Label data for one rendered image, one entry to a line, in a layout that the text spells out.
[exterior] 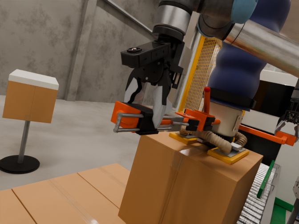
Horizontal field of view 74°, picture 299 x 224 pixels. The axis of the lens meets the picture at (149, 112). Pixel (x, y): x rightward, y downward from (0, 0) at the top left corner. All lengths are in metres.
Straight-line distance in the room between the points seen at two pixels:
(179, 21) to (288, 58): 0.32
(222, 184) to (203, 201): 0.09
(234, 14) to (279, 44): 0.19
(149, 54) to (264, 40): 0.34
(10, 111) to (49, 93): 0.36
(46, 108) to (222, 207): 1.83
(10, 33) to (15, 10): 0.52
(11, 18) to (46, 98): 3.94
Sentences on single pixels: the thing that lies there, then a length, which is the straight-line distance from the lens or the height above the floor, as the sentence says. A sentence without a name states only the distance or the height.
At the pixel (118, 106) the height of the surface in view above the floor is 1.22.
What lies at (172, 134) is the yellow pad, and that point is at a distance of 0.91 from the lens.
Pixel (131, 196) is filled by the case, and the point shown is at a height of 0.80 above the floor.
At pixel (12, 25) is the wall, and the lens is 5.91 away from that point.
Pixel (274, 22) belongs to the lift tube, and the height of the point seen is 1.64.
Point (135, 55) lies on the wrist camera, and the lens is 0.36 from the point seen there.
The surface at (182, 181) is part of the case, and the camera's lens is 0.76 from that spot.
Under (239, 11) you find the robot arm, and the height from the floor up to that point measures 1.47.
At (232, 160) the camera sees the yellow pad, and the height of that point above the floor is 1.09.
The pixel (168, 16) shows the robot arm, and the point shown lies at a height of 1.43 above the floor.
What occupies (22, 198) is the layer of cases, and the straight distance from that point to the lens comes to 1.28.
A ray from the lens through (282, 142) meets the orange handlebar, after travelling 1.00.
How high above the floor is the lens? 1.29
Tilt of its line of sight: 8 degrees down
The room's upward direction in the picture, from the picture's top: 16 degrees clockwise
